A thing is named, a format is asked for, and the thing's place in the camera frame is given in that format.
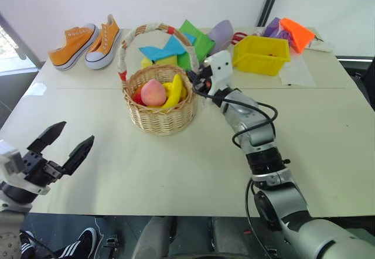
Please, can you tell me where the yellow toy banana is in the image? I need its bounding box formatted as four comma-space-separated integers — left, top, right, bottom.
146, 74, 189, 113

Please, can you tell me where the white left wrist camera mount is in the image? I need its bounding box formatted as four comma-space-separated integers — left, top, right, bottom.
0, 139, 51, 196

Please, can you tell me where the red and white striped item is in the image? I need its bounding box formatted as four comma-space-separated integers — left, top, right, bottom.
231, 30, 250, 47

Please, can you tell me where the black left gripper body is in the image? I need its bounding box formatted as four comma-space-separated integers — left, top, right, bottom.
21, 149, 64, 188

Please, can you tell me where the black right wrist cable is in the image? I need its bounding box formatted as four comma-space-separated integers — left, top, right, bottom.
201, 90, 279, 152

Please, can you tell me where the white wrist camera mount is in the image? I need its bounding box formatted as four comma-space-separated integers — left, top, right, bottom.
204, 50, 236, 96
0, 139, 51, 196

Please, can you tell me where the yellow sponge block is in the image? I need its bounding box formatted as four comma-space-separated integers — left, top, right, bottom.
141, 54, 180, 70

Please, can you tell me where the yellow plastic bin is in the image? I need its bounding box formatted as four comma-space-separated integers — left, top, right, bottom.
232, 35, 292, 77

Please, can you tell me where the purple plastic object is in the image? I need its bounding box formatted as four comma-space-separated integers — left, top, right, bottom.
264, 16, 291, 42

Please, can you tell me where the red orange toy fruit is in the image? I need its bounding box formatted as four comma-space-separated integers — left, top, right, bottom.
132, 87, 148, 107

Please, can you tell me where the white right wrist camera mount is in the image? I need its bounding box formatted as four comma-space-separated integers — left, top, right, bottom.
204, 50, 236, 96

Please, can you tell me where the dark window frame post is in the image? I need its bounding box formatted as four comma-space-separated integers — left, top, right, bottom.
257, 0, 285, 28

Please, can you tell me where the black shoe with white stripes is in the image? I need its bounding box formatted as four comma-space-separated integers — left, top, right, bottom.
19, 226, 98, 259

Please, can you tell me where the grey rounded shape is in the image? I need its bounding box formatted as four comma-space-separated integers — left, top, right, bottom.
131, 216, 178, 259

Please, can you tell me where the pink toy peach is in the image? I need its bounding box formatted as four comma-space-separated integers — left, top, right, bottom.
141, 79, 168, 107

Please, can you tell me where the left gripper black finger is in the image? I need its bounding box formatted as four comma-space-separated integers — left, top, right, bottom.
26, 121, 67, 154
59, 135, 96, 178

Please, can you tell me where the grey window frame post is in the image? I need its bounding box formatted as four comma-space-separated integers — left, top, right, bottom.
0, 12, 41, 70

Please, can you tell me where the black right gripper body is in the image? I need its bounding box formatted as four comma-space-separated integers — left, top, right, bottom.
199, 64, 215, 95

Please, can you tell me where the white crumpled cloth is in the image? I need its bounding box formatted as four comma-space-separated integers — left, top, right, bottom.
305, 33, 335, 53

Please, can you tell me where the clear plastic sheet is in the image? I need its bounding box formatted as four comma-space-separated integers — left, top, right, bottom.
277, 56, 318, 88

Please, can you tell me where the blue paper sheet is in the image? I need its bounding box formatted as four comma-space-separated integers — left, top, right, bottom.
138, 32, 197, 63

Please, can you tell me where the orange canvas sneaker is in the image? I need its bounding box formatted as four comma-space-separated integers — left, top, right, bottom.
47, 22, 100, 72
84, 13, 122, 70

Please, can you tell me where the black right upper arm cable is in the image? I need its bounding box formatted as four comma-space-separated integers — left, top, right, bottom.
244, 178, 282, 259

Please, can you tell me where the wicker basket with handle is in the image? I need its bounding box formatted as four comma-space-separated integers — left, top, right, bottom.
117, 21, 203, 137

